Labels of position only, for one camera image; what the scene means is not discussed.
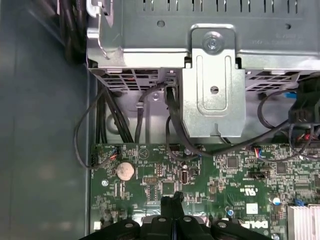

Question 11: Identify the silver chipset heat sink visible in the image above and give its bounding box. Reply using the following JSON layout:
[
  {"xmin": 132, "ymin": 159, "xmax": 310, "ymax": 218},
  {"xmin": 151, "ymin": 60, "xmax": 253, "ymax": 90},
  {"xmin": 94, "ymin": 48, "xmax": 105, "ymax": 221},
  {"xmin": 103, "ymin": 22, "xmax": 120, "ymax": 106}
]
[{"xmin": 286, "ymin": 203, "xmax": 320, "ymax": 240}]

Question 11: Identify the black PC case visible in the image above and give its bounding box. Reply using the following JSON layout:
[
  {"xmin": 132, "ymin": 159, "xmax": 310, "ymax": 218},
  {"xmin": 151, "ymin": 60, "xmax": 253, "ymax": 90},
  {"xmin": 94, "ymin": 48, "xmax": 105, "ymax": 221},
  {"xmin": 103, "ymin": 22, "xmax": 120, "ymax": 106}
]
[{"xmin": 0, "ymin": 0, "xmax": 320, "ymax": 240}]

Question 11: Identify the green motherboard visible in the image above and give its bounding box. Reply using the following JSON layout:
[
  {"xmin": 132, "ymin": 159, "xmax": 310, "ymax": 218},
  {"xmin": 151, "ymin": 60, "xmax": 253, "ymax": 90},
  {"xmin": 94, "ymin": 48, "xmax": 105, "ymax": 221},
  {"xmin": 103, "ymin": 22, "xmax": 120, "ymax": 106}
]
[{"xmin": 88, "ymin": 142, "xmax": 320, "ymax": 240}]

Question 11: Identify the silver drive cage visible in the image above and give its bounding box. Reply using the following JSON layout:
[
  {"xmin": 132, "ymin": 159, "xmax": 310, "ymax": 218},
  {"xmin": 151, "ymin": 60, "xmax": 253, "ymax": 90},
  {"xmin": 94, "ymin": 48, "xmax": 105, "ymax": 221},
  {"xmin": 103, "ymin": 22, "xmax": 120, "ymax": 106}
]
[{"xmin": 86, "ymin": 0, "xmax": 320, "ymax": 96}]

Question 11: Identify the round coin cell battery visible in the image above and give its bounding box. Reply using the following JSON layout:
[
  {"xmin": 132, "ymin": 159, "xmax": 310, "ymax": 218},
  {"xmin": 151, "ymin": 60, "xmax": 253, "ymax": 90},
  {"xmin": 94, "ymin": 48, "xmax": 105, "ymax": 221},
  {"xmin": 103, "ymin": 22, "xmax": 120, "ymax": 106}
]
[{"xmin": 116, "ymin": 161, "xmax": 137, "ymax": 182}]

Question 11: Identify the black data cable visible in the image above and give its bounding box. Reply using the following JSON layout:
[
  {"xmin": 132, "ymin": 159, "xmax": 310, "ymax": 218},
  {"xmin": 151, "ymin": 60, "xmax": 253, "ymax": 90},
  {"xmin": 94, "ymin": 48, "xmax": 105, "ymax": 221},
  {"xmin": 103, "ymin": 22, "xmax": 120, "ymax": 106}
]
[{"xmin": 163, "ymin": 82, "xmax": 301, "ymax": 161}]

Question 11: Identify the silver cage bracket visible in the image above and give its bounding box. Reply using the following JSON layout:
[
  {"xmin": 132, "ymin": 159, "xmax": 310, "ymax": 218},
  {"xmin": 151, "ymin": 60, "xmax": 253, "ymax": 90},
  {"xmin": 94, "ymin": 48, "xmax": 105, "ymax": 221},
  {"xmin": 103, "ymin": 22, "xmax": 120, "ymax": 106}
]
[{"xmin": 181, "ymin": 23, "xmax": 246, "ymax": 139}]

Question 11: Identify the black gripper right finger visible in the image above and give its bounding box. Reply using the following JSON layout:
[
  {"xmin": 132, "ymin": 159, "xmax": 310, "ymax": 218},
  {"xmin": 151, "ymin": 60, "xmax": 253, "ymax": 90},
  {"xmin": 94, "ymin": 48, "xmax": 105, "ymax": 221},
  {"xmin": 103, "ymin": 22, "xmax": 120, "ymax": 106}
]
[{"xmin": 173, "ymin": 190, "xmax": 255, "ymax": 240}]

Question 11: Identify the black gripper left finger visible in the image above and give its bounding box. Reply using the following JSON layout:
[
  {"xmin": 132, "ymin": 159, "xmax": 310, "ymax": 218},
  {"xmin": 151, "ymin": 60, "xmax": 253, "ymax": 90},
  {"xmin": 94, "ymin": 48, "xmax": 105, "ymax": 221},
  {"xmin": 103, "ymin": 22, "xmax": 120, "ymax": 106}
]
[{"xmin": 84, "ymin": 195, "xmax": 174, "ymax": 240}]

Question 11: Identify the thin black fan cable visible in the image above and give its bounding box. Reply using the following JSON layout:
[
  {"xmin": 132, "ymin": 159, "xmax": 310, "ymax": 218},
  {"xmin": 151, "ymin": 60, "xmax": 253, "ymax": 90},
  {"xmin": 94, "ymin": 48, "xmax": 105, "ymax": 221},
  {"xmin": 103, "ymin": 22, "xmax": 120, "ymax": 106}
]
[{"xmin": 73, "ymin": 86, "xmax": 122, "ymax": 169}]

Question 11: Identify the silver internal USB port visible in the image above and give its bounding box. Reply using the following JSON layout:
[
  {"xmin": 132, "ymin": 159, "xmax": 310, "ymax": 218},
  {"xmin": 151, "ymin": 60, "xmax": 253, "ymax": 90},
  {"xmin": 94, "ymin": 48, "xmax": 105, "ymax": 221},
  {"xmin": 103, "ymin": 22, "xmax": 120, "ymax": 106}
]
[{"xmin": 179, "ymin": 169, "xmax": 190, "ymax": 186}]

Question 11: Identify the black cable with clip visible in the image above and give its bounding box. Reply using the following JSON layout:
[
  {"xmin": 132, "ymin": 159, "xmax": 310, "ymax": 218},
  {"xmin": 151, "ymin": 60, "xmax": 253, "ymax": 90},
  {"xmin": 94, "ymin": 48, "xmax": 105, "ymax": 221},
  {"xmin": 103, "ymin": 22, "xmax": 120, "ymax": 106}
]
[{"xmin": 134, "ymin": 81, "xmax": 167, "ymax": 145}]

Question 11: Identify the black power plug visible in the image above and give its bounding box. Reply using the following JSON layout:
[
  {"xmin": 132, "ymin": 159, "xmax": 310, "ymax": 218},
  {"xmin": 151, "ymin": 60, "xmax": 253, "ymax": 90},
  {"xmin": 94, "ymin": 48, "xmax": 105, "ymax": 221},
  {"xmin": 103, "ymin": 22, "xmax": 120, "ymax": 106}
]
[{"xmin": 287, "ymin": 73, "xmax": 320, "ymax": 126}]

